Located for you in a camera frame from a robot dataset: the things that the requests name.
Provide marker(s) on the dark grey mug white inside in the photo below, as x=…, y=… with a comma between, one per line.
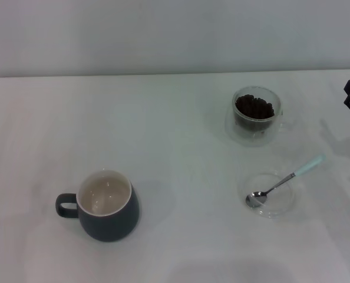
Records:
x=110, y=224

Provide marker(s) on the coffee beans in glass cup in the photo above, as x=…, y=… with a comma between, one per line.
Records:
x=254, y=107

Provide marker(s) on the clear round glass saucer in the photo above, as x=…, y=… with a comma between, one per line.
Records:
x=281, y=200

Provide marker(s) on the clear double-wall glass cup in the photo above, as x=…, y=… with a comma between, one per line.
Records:
x=253, y=135

